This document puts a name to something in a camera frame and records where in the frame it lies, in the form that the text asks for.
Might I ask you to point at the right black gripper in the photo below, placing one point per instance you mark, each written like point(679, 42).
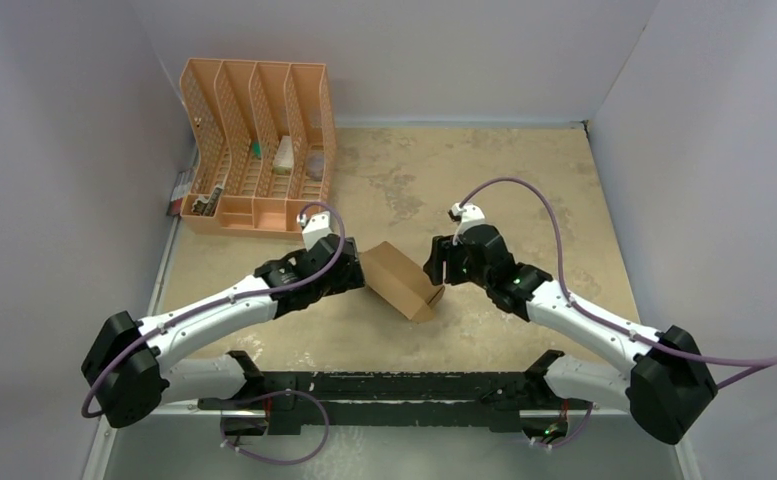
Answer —
point(452, 260)

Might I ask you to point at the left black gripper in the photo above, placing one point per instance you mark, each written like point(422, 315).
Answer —
point(349, 278)

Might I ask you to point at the brown cardboard box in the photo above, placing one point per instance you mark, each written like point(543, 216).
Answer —
point(401, 282)

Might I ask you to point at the orange plastic file organizer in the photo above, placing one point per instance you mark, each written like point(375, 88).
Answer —
point(267, 144)

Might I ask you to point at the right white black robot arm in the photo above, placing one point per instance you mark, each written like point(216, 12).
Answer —
point(613, 344)

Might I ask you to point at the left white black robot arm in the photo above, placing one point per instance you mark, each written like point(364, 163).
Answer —
point(129, 364)

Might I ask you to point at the white beige carton box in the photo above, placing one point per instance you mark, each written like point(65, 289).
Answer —
point(284, 159)

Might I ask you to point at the green small box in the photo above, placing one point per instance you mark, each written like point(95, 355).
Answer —
point(255, 150)

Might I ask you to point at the purple grey round container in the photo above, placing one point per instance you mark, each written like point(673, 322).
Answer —
point(315, 166)

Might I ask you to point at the black white patterned card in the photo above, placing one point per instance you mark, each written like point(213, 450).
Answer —
point(206, 205)

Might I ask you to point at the pack of coloured markers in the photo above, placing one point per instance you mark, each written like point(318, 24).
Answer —
point(180, 190)

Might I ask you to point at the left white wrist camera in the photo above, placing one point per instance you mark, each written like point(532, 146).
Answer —
point(314, 227)

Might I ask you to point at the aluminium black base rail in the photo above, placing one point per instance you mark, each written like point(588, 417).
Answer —
point(494, 400)

